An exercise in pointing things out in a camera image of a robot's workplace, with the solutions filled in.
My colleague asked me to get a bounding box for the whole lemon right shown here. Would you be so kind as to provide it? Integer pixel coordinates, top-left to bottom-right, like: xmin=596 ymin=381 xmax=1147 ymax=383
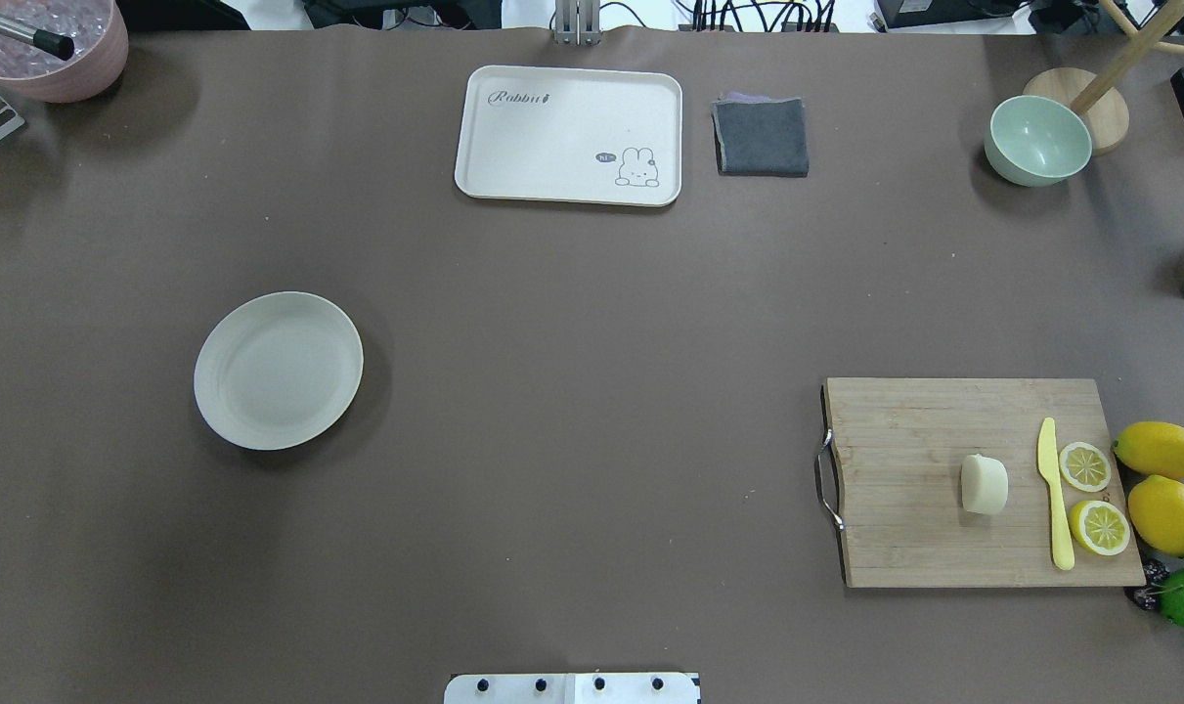
xmin=1126 ymin=474 xmax=1184 ymax=558

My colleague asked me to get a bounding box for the pink bowl with ice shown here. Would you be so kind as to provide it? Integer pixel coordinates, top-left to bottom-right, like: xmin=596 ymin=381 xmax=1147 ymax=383
xmin=0 ymin=1 xmax=128 ymax=104

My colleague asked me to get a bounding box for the mint green bowl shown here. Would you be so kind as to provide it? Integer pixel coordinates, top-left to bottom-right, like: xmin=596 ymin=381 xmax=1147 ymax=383
xmin=984 ymin=95 xmax=1093 ymax=188

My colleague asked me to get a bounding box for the wooden cutting board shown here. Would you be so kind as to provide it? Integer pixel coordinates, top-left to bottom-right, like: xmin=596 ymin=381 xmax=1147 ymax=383
xmin=815 ymin=377 xmax=1143 ymax=588

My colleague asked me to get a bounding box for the lemon half near bun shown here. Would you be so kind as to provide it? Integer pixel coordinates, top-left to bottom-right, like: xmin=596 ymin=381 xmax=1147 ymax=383
xmin=1058 ymin=441 xmax=1115 ymax=492

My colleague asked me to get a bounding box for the round beige plate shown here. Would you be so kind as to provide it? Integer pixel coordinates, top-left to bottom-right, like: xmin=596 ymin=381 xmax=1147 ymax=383
xmin=193 ymin=292 xmax=363 ymax=451

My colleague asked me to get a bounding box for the wooden mug tree stand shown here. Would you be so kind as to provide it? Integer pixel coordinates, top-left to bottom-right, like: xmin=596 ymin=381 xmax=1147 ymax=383
xmin=1024 ymin=1 xmax=1184 ymax=156

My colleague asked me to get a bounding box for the grey folded cloth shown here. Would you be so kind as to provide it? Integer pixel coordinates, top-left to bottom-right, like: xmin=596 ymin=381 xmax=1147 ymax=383
xmin=712 ymin=93 xmax=811 ymax=177

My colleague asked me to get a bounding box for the whole lemon left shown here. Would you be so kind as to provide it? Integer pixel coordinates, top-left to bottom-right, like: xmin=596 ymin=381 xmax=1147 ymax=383
xmin=1112 ymin=420 xmax=1184 ymax=482

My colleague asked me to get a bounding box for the aluminium frame post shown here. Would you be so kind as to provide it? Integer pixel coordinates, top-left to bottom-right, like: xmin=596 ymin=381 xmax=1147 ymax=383
xmin=552 ymin=0 xmax=603 ymax=46

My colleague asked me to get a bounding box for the yellow plastic knife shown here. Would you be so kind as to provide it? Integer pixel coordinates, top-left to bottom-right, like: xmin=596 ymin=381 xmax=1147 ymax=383
xmin=1035 ymin=418 xmax=1075 ymax=571

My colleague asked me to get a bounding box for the beige rabbit tray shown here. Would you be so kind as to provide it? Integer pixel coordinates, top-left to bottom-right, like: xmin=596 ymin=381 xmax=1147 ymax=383
xmin=453 ymin=66 xmax=682 ymax=206

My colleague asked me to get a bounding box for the dark berry cluster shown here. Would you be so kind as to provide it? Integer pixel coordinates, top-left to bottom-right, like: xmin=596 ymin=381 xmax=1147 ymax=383
xmin=1122 ymin=558 xmax=1171 ymax=612

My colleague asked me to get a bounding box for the lemon half far side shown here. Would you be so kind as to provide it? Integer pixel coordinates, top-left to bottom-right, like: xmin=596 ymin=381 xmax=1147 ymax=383
xmin=1069 ymin=500 xmax=1133 ymax=556

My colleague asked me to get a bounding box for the whole lemon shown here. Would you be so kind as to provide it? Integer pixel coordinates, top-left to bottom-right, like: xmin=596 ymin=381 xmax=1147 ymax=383
xmin=1126 ymin=474 xmax=1184 ymax=558
xmin=1112 ymin=420 xmax=1184 ymax=482

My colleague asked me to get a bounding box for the metal muddler black tip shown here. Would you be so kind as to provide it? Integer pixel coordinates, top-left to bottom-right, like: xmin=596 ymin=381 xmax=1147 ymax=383
xmin=0 ymin=14 xmax=76 ymax=60

